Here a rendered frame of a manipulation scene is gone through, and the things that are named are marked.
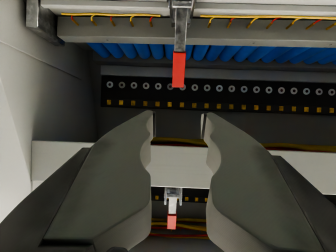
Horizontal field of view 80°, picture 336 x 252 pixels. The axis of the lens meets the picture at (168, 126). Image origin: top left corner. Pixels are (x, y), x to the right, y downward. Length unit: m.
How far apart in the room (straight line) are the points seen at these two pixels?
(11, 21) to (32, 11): 0.02
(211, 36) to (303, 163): 0.17
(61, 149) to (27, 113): 0.05
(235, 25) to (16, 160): 0.27
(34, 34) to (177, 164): 0.21
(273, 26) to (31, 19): 0.24
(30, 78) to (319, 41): 0.31
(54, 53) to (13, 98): 0.09
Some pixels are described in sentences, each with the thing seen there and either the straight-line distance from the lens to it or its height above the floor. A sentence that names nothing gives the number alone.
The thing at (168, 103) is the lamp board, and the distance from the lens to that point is 0.34.
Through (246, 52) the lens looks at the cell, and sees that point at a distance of 0.30.
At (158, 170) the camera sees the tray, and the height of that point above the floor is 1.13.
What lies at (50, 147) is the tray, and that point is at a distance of 0.26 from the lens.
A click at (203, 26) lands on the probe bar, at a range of 0.25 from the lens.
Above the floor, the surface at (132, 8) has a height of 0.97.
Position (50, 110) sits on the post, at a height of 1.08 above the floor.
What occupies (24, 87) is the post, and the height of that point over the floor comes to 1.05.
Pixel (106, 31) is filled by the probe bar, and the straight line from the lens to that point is 0.25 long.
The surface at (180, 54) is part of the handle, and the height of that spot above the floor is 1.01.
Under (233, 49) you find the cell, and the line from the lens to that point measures 0.28.
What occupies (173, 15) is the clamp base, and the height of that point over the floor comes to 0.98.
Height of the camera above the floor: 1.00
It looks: 23 degrees up
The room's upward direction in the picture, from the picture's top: 178 degrees counter-clockwise
